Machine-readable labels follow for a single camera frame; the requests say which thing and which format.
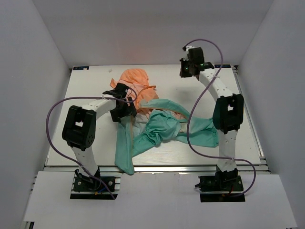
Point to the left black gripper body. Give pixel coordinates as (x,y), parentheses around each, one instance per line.
(124,110)

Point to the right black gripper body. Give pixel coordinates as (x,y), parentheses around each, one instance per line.
(185,70)

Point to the orange and teal jacket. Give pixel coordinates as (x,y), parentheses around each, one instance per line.
(156,121)

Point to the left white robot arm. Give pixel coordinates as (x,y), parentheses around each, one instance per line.
(80,125)

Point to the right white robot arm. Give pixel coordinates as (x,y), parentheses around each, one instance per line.
(228,112)

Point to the right blue table label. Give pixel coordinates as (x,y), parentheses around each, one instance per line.
(222,66)

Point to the blue table label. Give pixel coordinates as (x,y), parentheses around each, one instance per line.
(222,66)
(80,68)

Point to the left blue table label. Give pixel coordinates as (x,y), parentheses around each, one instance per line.
(80,68)

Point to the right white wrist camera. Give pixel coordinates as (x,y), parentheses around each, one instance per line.
(187,48)

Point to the aluminium table front rail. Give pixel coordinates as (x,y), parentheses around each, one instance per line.
(243,168)

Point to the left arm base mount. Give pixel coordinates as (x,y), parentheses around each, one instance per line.
(84,187)

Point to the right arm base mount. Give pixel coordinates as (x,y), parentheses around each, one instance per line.
(212,190)

